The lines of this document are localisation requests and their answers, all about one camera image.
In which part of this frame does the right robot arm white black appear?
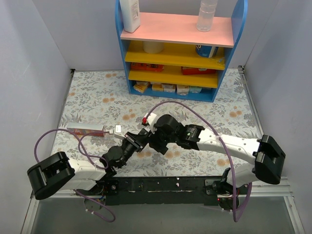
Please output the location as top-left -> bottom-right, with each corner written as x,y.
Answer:
143,113 -> 286,194

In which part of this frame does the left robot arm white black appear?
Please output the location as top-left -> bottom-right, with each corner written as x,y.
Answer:
27,125 -> 151,200

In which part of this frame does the floral tablecloth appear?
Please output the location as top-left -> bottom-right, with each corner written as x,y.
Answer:
59,69 -> 262,176

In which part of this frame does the yellow tissue pack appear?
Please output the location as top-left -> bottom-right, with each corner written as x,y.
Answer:
133,81 -> 150,93

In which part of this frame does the red snack box on table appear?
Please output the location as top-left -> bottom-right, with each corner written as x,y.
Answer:
66,122 -> 104,137

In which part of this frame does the orange red snack box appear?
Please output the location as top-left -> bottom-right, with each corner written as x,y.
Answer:
131,62 -> 164,72

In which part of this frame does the red snack box on shelf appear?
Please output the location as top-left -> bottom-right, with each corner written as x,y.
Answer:
181,66 -> 216,75

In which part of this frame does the blue wooden shelf unit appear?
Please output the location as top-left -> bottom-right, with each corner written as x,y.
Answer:
115,0 -> 248,102

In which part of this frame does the blue white can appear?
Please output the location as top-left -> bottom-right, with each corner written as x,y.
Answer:
195,45 -> 218,58

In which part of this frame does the white plastic bottle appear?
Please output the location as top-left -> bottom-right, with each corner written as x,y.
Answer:
119,0 -> 140,33

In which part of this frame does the clear plastic water bottle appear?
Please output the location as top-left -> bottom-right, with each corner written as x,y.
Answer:
196,0 -> 218,32

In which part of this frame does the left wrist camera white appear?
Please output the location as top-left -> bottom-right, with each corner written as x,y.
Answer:
109,125 -> 125,140

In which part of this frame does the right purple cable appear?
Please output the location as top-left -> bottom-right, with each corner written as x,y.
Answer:
146,100 -> 253,223

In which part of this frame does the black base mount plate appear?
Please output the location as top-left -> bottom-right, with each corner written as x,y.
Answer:
97,176 -> 223,206

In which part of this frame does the aluminium frame rail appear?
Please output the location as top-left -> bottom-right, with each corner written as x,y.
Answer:
237,65 -> 305,234

